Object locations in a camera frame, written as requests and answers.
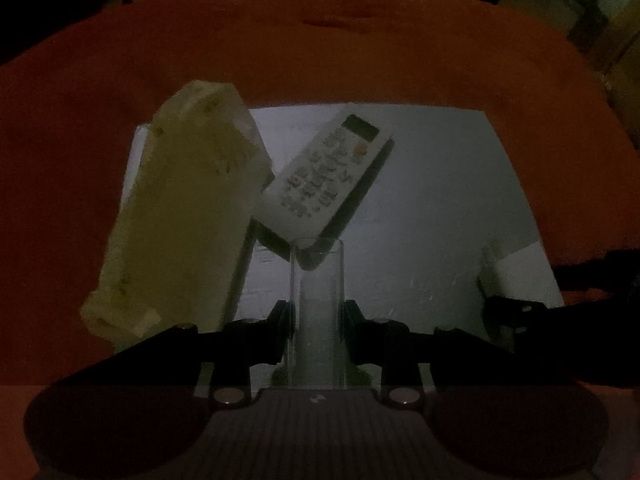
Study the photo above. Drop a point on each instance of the small white box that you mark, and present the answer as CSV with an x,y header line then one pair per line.
x,y
520,272

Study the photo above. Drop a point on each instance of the white remote control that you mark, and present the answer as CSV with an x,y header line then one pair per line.
x,y
325,180

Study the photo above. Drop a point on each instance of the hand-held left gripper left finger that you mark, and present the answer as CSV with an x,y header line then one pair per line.
x,y
282,322

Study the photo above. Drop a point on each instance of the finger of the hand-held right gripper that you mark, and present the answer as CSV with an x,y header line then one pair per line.
x,y
600,267
515,307

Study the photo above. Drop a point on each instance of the red tablecloth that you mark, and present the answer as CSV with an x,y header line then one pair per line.
x,y
75,110

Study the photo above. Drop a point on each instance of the white board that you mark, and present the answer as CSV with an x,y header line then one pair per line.
x,y
425,200

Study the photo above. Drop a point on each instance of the clear plastic tube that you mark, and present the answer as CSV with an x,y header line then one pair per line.
x,y
317,310

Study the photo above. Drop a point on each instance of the translucent yellowish plastic packet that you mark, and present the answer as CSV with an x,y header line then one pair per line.
x,y
185,200

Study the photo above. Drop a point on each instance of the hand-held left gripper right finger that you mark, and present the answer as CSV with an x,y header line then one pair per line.
x,y
352,322

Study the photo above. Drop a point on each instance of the yellow wooden door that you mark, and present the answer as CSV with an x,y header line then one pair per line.
x,y
625,25

